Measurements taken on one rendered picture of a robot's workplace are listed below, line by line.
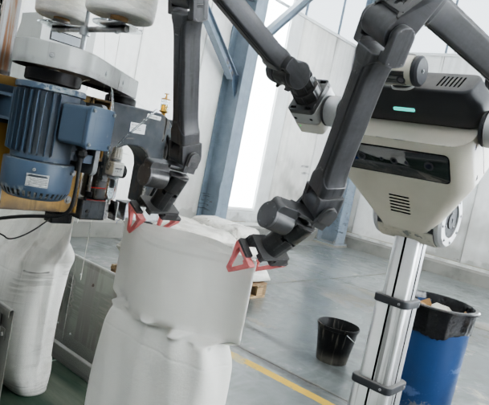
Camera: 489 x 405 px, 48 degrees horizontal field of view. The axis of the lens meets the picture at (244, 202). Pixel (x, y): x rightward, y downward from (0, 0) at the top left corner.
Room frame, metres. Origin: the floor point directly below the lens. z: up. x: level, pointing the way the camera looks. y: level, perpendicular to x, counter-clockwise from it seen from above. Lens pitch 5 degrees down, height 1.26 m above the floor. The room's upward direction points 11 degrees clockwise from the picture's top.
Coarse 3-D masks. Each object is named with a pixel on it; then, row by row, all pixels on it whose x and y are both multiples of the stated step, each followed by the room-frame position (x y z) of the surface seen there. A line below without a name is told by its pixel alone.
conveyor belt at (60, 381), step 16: (64, 368) 1.92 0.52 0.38; (48, 384) 1.77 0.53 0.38; (64, 384) 1.80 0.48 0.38; (80, 384) 1.82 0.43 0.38; (0, 400) 1.61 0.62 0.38; (16, 400) 1.63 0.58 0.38; (32, 400) 1.65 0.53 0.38; (48, 400) 1.67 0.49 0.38; (64, 400) 1.69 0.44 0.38; (80, 400) 1.71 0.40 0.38
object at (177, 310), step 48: (144, 240) 1.33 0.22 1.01; (192, 240) 1.46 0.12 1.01; (144, 288) 1.29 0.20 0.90; (192, 288) 1.26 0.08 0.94; (240, 288) 1.24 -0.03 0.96; (144, 336) 1.30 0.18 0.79; (192, 336) 1.25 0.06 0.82; (240, 336) 1.23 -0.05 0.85; (96, 384) 1.39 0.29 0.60; (144, 384) 1.27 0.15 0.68; (192, 384) 1.21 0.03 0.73
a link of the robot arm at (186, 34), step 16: (192, 0) 1.21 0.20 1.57; (208, 0) 1.23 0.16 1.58; (176, 16) 1.26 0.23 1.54; (192, 16) 1.22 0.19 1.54; (176, 32) 1.27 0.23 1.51; (192, 32) 1.26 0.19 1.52; (176, 48) 1.28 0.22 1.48; (192, 48) 1.28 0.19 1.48; (176, 64) 1.30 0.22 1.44; (192, 64) 1.29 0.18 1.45; (176, 80) 1.31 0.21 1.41; (192, 80) 1.31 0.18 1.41; (176, 96) 1.32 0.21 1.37; (192, 96) 1.32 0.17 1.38; (176, 112) 1.34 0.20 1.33; (192, 112) 1.34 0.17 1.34; (176, 128) 1.35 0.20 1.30; (192, 128) 1.35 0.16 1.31; (176, 144) 1.39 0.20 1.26; (192, 144) 1.36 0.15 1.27; (176, 160) 1.38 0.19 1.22
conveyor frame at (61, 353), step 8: (56, 344) 2.03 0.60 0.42; (56, 352) 2.02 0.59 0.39; (64, 352) 1.99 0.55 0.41; (72, 352) 1.98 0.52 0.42; (64, 360) 1.98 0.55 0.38; (72, 360) 1.95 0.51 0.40; (80, 360) 1.92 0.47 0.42; (72, 368) 1.95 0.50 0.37; (80, 368) 1.92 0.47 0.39; (88, 368) 1.89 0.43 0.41; (80, 376) 1.91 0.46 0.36; (88, 376) 1.88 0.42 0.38
